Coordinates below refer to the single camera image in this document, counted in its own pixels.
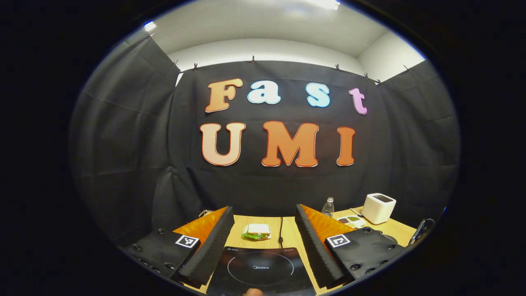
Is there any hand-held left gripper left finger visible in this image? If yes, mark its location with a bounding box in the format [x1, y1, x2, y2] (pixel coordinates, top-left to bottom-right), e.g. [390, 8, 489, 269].
[125, 206, 235, 289]

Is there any black induction cooktop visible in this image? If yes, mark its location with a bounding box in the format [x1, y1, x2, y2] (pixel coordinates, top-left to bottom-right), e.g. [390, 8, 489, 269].
[207, 246, 317, 296]

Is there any black backdrop cloth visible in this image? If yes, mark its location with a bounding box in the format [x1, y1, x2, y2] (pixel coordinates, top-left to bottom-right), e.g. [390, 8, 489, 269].
[69, 37, 461, 247]

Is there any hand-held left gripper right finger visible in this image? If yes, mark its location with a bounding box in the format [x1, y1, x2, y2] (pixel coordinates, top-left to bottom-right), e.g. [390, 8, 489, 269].
[295, 203, 407, 289]

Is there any sandwich on plate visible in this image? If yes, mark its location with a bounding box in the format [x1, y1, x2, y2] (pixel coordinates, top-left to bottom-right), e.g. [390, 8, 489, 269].
[241, 223, 272, 241]

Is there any row of black cloth clips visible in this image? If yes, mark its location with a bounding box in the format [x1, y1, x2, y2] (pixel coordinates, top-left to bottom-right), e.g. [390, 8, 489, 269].
[146, 33, 411, 86]

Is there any white toaster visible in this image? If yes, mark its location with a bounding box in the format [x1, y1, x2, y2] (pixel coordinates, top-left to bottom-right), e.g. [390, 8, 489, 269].
[361, 193, 397, 225]

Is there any large ceiling light panel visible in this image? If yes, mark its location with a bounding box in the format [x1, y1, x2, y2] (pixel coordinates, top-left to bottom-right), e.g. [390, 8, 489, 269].
[303, 0, 342, 11]

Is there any white divided bean dish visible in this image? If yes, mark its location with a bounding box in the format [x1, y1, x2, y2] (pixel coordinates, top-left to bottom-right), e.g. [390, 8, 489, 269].
[337, 215, 367, 229]

